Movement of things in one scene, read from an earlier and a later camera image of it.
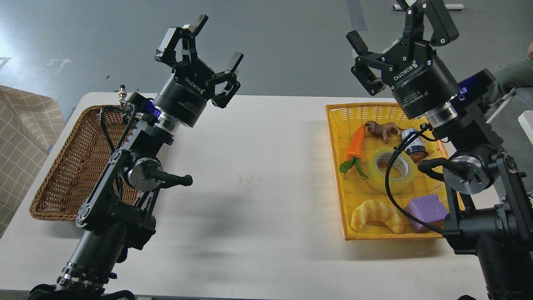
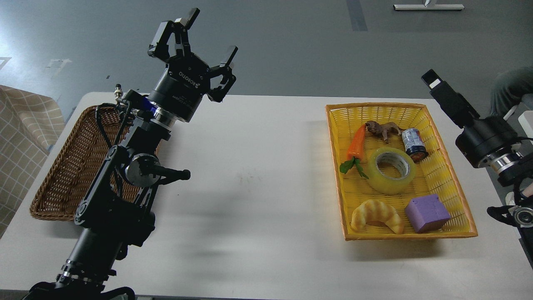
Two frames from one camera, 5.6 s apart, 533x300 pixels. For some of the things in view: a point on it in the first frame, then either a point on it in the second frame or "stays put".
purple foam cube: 429,209 stays put
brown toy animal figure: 383,129 stays put
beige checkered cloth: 30,121 stays put
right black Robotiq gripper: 420,82 → 481,138
